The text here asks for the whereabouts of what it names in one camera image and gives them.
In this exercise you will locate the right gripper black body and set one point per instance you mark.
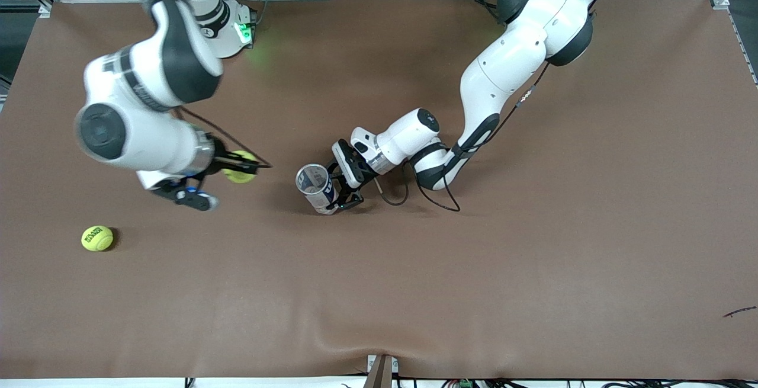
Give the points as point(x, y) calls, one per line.
point(221, 157)

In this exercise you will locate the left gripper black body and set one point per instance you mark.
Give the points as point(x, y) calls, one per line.
point(353, 169)

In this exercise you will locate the plain yellow tennis ball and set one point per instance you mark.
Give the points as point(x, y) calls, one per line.
point(243, 177)

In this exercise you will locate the white blue tennis ball can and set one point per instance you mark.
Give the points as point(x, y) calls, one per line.
point(312, 179)

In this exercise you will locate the yellow tennis ball black print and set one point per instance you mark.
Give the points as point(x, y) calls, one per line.
point(97, 238)

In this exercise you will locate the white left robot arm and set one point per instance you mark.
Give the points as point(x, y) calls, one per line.
point(509, 71)

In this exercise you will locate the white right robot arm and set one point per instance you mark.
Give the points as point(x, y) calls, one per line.
point(148, 139)

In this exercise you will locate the brown table cover mat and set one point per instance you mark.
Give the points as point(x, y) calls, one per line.
point(379, 293)

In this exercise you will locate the small green connector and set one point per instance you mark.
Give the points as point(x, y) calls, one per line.
point(465, 384)

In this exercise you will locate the table edge clamp bracket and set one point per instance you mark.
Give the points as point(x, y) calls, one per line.
point(381, 371)

